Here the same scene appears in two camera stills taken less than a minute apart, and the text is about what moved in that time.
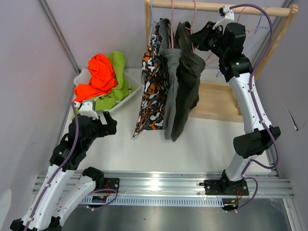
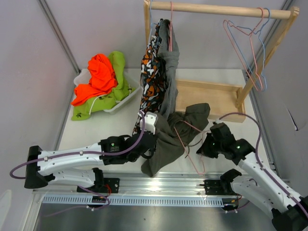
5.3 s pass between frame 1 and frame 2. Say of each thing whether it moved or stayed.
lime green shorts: stayed
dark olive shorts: moved
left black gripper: moved
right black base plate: stayed
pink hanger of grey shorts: stayed
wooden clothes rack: stayed
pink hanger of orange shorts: moved
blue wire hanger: moved
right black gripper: moved
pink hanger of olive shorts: moved
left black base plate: stayed
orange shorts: stayed
